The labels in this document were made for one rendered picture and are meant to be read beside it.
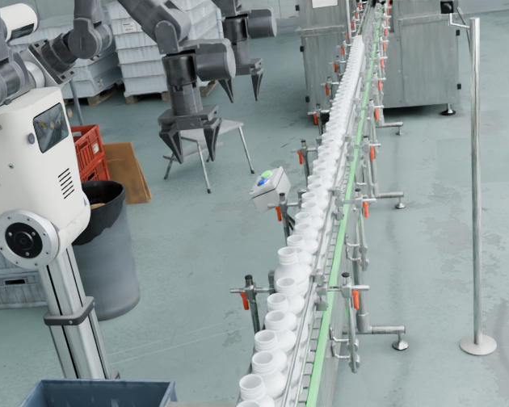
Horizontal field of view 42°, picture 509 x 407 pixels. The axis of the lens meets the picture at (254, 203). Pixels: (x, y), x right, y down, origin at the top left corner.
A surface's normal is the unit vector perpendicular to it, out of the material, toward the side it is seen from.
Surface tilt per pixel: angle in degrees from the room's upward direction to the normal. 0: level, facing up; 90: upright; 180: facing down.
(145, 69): 90
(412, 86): 90
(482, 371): 0
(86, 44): 92
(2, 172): 90
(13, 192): 101
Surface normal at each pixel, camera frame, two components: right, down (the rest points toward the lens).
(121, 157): -0.14, 0.60
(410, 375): -0.14, -0.91
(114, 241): 0.74, 0.22
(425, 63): -0.19, 0.41
